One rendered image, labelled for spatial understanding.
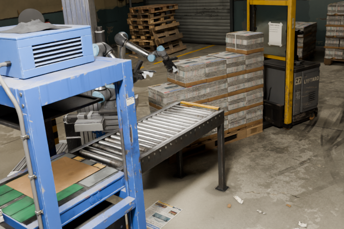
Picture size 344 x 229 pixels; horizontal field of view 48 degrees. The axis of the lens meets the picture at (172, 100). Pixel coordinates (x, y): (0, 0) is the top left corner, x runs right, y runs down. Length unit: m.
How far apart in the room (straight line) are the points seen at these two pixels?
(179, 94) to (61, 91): 2.41
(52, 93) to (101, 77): 0.30
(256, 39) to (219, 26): 7.02
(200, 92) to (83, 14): 1.53
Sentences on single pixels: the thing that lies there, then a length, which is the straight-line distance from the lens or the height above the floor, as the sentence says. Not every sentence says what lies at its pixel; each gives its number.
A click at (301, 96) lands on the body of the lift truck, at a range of 5.34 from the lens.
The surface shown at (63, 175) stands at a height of 0.80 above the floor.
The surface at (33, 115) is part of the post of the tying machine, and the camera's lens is 1.80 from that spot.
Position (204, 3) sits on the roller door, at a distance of 11.94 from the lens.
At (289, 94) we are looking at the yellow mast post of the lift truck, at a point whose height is 0.49.
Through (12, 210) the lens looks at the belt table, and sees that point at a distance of 2.37.
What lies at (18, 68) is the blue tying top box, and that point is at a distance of 1.97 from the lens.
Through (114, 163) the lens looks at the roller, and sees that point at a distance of 2.67.
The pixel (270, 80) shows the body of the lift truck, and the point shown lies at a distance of 5.42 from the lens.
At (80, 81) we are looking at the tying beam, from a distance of 1.93.
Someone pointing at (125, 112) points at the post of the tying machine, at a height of 1.26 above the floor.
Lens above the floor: 1.96
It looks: 17 degrees down
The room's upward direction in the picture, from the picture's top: 4 degrees counter-clockwise
